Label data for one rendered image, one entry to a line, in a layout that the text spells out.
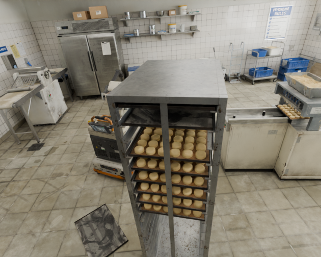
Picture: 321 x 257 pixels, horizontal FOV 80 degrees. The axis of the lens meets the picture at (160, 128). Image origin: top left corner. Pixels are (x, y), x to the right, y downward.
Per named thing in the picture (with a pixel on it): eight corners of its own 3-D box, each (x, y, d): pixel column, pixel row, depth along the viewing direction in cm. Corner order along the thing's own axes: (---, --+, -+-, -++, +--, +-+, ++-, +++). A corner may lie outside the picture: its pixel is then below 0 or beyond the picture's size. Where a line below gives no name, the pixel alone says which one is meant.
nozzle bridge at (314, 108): (294, 103, 273) (302, 80, 255) (328, 130, 212) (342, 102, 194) (270, 104, 276) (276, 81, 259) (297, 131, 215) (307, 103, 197)
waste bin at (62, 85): (76, 92, 634) (70, 72, 599) (71, 98, 588) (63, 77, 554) (60, 93, 633) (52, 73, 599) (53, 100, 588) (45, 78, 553)
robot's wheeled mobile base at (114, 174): (128, 182, 273) (125, 170, 260) (93, 172, 296) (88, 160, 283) (148, 154, 325) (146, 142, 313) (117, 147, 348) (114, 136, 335)
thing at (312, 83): (305, 78, 244) (306, 73, 241) (335, 93, 199) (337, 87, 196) (283, 79, 247) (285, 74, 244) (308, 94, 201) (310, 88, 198)
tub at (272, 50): (269, 52, 587) (271, 45, 577) (280, 54, 550) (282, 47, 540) (259, 53, 582) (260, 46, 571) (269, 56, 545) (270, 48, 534)
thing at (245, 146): (264, 157, 304) (278, 106, 257) (273, 173, 275) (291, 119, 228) (218, 157, 311) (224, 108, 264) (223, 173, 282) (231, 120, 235)
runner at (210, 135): (208, 94, 135) (208, 90, 133) (212, 94, 134) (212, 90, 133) (207, 150, 82) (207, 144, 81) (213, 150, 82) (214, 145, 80)
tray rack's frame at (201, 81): (161, 216, 225) (144, 60, 132) (206, 223, 214) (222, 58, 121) (147, 280, 172) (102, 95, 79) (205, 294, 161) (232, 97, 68)
